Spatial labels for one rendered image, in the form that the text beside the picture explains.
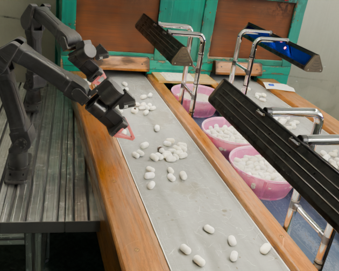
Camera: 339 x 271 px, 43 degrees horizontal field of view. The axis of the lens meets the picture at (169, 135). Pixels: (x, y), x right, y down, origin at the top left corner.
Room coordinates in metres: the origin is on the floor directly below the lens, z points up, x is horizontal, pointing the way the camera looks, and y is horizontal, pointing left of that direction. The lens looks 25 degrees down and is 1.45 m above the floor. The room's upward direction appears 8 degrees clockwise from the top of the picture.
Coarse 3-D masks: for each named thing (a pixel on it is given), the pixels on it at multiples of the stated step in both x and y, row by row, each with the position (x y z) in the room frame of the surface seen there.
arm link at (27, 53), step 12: (0, 48) 1.22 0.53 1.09; (12, 48) 1.21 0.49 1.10; (24, 48) 1.24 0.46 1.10; (0, 60) 1.21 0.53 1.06; (12, 60) 1.23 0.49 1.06; (24, 60) 1.23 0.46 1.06; (36, 60) 1.24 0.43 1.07; (48, 60) 1.27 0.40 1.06; (0, 72) 1.21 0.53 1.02; (36, 72) 1.24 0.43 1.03; (48, 72) 1.24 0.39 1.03; (60, 72) 1.25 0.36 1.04; (60, 84) 1.24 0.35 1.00; (72, 84) 1.24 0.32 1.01; (84, 84) 1.27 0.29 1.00
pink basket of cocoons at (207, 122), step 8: (208, 120) 1.71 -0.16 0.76; (216, 120) 1.74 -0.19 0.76; (224, 120) 1.76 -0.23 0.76; (208, 128) 1.70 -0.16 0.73; (208, 136) 1.57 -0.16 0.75; (216, 144) 1.54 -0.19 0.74; (224, 144) 1.52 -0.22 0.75; (232, 144) 1.51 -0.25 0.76; (240, 144) 1.51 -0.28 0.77; (248, 144) 1.51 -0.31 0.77; (224, 152) 1.53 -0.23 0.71
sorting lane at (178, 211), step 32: (160, 128) 1.61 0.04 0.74; (128, 160) 1.30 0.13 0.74; (160, 160) 1.33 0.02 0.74; (192, 160) 1.37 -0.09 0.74; (160, 192) 1.12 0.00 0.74; (192, 192) 1.15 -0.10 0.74; (224, 192) 1.18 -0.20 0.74; (160, 224) 0.96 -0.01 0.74; (192, 224) 0.98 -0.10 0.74; (224, 224) 1.01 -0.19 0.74; (192, 256) 0.85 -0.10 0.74; (224, 256) 0.87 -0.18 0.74; (256, 256) 0.89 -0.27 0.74
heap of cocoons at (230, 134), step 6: (210, 126) 1.70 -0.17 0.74; (216, 126) 1.71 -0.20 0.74; (210, 132) 1.67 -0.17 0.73; (216, 132) 1.64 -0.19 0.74; (222, 132) 1.65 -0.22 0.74; (228, 132) 1.66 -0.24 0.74; (234, 132) 1.70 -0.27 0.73; (222, 138) 1.62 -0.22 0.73; (228, 138) 1.60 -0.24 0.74; (234, 138) 1.61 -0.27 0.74; (240, 138) 1.63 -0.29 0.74; (222, 150) 1.53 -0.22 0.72
